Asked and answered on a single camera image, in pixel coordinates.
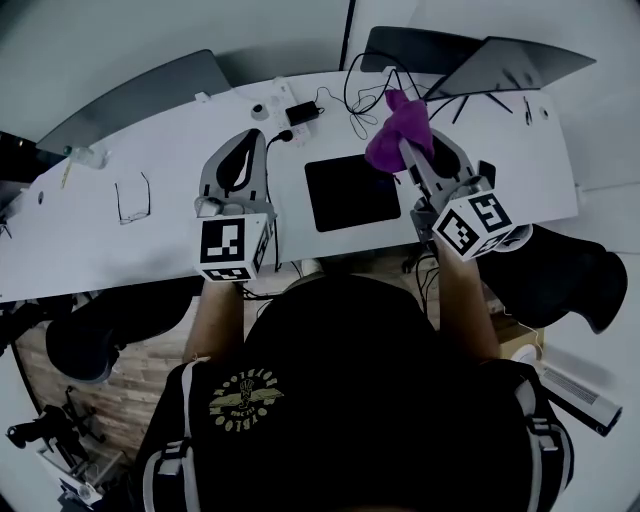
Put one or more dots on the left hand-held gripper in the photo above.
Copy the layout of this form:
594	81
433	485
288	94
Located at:
222	240

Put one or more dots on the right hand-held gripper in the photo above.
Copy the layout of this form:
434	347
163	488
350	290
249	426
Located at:
480	220

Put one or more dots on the purple cloth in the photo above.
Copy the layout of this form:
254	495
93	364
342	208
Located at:
400	130

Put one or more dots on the black mouse pad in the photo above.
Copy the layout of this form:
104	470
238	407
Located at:
350	195

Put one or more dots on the person's left forearm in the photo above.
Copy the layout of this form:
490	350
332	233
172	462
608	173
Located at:
217	320

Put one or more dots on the person's right forearm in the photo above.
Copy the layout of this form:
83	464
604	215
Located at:
462	305

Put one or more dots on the small round white device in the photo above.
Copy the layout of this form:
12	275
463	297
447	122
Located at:
259	112

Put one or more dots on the black power adapter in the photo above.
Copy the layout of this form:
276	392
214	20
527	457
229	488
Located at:
302	113

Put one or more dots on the white power strip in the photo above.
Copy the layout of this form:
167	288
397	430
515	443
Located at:
282	92

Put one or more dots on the black pen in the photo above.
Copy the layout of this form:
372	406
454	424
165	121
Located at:
527	110

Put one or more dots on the black-framed eyeglasses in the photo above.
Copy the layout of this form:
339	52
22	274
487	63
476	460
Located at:
134	217

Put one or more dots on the person's white shoe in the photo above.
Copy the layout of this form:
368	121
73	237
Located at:
311	266

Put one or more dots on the dark monitor with stand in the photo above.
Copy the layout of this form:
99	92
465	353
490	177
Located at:
515	65

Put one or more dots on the clear plastic bottle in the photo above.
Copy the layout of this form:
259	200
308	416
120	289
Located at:
87	157

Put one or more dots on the yellow pencil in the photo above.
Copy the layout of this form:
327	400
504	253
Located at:
66	175

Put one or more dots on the black office chair grey rim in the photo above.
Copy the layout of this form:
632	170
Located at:
125	320

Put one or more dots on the cardboard box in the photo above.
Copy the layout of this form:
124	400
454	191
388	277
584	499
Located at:
515	340

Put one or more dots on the white tape roll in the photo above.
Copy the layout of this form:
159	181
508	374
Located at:
525	356

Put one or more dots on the person's black printed t-shirt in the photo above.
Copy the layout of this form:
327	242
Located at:
350	400

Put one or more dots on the long grey device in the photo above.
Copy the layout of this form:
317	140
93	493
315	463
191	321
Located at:
580	397

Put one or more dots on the black wheeled stand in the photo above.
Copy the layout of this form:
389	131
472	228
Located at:
50	425

